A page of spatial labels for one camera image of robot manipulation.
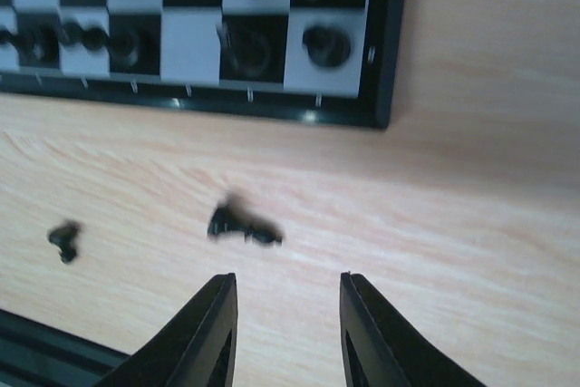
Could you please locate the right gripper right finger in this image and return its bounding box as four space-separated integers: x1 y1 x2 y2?
339 272 483 386

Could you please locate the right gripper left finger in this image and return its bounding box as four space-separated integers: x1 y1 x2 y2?
97 273 238 386

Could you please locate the black piece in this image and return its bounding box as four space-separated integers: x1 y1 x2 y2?
107 26 146 68
207 193 285 247
1 26 58 63
217 23 272 79

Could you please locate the black pawn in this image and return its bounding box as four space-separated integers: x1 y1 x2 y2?
302 24 352 69
47 220 82 265

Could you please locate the black piece lowest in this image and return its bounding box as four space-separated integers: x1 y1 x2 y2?
58 21 109 52

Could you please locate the black and silver chessboard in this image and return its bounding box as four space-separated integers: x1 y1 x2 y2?
1 0 405 129

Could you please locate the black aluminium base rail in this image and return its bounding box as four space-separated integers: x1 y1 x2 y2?
1 310 129 386

